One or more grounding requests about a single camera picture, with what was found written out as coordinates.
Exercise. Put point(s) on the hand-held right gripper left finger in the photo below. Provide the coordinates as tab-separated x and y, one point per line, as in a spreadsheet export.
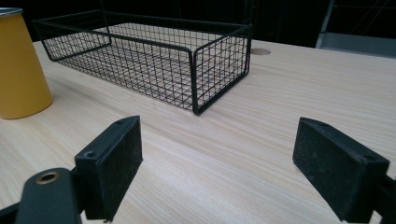
109	168

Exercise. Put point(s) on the grey metal stand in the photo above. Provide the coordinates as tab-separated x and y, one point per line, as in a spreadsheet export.
358	34

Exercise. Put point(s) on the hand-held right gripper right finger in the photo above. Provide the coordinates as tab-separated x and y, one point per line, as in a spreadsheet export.
336	168

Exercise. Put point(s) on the yellow metal can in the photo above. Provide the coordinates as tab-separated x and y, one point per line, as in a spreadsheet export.
19	65

